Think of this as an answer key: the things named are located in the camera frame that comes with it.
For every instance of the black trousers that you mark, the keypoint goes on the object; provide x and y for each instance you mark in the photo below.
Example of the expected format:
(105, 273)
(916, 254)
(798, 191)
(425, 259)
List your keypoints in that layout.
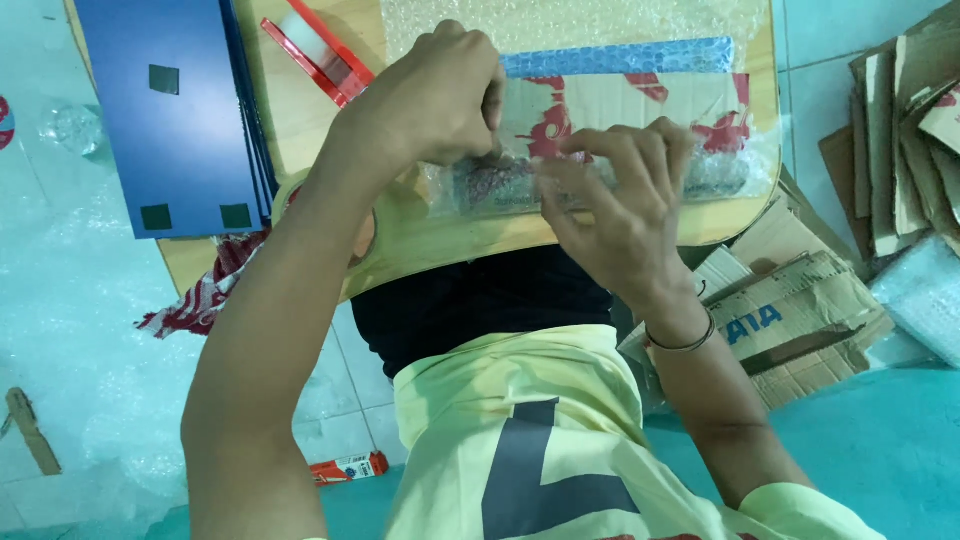
(480, 304)

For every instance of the large bubble wrap sheet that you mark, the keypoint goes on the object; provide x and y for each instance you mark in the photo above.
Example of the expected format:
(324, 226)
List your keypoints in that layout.
(82, 300)

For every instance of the stack of blue boards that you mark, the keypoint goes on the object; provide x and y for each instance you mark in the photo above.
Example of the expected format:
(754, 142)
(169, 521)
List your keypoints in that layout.
(176, 135)

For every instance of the red blue round sticker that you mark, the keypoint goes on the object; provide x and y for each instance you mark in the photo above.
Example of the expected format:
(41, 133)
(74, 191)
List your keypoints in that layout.
(4, 124)

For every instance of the person's right hand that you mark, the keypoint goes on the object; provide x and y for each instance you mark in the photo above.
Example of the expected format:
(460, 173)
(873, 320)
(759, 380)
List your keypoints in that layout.
(637, 217)

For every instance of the yellow shirt with grey print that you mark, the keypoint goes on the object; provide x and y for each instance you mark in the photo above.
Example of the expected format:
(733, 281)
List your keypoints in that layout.
(540, 435)

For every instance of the person's left fingers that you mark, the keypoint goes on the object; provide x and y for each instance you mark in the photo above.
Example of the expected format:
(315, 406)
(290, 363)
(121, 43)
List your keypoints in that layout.
(491, 97)

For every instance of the cardboard piece with red print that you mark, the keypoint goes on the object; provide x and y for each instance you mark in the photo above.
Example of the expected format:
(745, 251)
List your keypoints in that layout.
(630, 101)

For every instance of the red white checked cloth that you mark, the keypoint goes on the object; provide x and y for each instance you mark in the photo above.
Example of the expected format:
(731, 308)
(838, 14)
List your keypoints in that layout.
(206, 292)

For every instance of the red tape dispenser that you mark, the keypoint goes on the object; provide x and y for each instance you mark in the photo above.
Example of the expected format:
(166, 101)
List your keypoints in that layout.
(322, 56)

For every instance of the brown cardboard strip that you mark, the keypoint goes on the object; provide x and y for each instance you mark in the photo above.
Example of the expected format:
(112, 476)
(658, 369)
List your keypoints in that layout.
(31, 431)

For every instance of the clear bubble wrap sheet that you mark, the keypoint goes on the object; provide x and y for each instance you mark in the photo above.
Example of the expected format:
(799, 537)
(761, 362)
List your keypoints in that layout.
(570, 22)

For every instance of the bubble wrap roll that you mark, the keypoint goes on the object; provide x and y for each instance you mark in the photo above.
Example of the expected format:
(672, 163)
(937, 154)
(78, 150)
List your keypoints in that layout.
(922, 296)

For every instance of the heap of flattened cardboard boxes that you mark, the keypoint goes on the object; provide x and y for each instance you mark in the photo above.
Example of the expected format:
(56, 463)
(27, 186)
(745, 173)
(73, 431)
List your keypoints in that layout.
(795, 307)

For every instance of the red cutter blade pack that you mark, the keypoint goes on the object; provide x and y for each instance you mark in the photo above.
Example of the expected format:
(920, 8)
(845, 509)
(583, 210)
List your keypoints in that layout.
(349, 468)

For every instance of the clear packing tape roll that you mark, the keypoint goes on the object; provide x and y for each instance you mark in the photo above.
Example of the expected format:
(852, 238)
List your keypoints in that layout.
(283, 199)

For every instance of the pile of cut cardboard pieces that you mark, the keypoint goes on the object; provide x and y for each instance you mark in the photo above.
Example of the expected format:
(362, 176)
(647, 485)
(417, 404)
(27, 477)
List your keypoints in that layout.
(900, 142)

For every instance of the person's left hand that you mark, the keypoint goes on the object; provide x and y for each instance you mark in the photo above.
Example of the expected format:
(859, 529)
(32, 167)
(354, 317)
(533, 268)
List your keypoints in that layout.
(420, 97)

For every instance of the blue flat board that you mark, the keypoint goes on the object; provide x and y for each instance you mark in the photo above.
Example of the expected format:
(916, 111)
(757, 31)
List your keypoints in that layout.
(622, 57)

